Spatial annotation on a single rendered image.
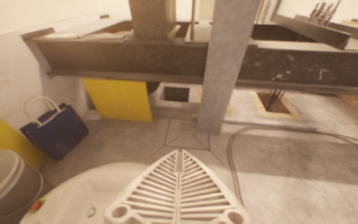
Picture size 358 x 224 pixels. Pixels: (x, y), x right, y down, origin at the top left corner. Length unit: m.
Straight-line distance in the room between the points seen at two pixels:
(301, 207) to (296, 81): 0.75
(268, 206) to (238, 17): 0.98
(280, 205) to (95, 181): 0.95
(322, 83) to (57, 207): 1.49
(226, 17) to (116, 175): 0.80
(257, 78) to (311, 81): 0.35
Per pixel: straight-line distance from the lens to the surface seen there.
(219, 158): 1.04
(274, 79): 1.12
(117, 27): 1.92
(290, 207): 1.09
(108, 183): 0.64
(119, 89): 1.11
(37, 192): 1.01
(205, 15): 3.96
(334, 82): 1.33
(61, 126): 1.18
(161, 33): 0.91
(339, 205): 1.28
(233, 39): 0.77
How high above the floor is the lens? 0.88
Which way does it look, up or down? 42 degrees down
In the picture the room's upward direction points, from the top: straight up
